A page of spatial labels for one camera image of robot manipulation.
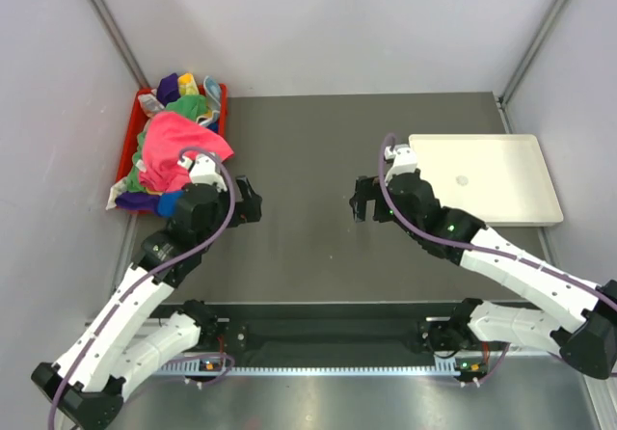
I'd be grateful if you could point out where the purple towel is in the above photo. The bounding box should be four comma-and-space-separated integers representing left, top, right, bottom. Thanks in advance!
156, 73, 180, 106
115, 192, 160, 214

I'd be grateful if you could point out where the aluminium frame rail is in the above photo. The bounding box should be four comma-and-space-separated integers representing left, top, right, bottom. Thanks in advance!
86, 316, 604, 388

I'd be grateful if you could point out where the white plastic tray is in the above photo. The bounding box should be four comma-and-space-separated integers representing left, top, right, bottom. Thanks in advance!
409, 134, 564, 227

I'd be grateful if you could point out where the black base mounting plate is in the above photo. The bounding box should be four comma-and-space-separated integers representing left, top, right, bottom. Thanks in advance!
163, 302, 507, 368

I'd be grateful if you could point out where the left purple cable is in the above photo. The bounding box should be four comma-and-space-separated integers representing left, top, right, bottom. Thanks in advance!
46, 146, 237, 429

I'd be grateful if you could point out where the yellow patterned towel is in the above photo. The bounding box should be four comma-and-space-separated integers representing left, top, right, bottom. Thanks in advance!
177, 72, 200, 96

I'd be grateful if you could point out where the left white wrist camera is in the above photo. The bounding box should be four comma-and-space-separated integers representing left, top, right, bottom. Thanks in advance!
177, 154, 228, 193

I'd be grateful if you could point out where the purple towel back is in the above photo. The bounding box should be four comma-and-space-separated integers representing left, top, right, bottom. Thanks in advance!
156, 73, 180, 106

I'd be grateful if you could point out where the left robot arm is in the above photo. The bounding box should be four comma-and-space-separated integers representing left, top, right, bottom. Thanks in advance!
31, 176, 262, 429

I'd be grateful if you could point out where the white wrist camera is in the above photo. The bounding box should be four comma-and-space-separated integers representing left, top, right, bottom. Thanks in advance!
384, 144, 418, 183
177, 154, 228, 193

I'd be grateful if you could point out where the blue towel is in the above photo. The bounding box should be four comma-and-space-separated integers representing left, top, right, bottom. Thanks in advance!
156, 190, 184, 218

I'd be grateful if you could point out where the purple towel front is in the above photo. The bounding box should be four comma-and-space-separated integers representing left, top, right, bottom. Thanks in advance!
115, 192, 160, 214

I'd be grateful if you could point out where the white patterned towel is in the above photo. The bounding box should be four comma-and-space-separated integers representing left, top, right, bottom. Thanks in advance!
137, 93, 165, 118

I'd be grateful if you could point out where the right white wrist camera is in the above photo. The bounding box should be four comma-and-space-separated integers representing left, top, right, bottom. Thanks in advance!
384, 144, 418, 183

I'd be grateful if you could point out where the green towel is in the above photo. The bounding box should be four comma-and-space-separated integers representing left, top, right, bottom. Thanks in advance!
125, 94, 208, 195

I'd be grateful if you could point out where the red plastic bin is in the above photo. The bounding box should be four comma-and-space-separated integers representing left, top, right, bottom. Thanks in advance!
106, 83, 228, 209

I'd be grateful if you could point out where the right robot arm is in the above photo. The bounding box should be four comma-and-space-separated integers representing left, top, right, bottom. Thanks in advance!
349, 173, 616, 380

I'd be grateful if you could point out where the pink towel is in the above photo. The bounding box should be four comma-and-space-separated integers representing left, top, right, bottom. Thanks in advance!
138, 112, 234, 193

